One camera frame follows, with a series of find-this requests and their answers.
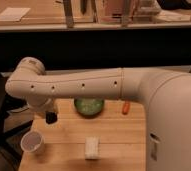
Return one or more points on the green bowl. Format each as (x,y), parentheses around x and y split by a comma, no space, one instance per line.
(89,107)

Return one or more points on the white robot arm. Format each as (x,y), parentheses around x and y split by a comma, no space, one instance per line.
(165,95)

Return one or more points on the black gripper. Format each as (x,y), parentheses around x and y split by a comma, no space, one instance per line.
(51,117)

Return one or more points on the white paper sheet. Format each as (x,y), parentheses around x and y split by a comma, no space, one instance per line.
(11,14)

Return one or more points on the white sponge block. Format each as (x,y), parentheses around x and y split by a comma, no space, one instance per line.
(92,148)

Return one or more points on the orange carrot toy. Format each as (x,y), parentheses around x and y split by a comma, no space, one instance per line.
(126,107)

